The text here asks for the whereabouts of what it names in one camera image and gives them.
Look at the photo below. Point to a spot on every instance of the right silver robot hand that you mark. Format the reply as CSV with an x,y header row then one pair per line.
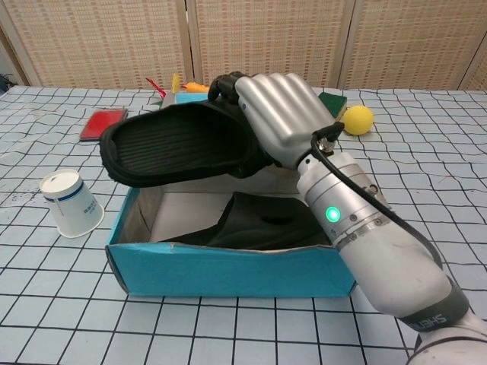
x,y
281,110

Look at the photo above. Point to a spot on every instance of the black rubber slipper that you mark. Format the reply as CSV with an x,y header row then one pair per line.
x,y
171,148
266,232

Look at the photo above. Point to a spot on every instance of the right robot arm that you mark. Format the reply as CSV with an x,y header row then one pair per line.
x,y
388,266

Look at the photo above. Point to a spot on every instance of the blue cardboard shoe box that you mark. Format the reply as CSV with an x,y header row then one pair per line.
x,y
228,272

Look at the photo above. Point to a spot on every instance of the green yellow sponge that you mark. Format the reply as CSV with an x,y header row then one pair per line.
x,y
335,102

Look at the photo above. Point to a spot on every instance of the yellow foam ball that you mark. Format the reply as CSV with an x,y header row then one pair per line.
x,y
358,121

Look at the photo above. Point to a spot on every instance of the yellow rubber chicken toy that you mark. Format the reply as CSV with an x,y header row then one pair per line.
x,y
196,88

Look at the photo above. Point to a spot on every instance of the red yellow feather shuttlecock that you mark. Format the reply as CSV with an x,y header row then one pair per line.
x,y
164,95

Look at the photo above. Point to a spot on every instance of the red ink pad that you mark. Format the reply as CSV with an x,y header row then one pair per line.
x,y
100,122

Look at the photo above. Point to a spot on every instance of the woven folding screen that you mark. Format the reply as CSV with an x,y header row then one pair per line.
x,y
114,38

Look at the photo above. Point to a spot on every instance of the white paper cup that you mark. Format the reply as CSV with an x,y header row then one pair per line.
x,y
72,205

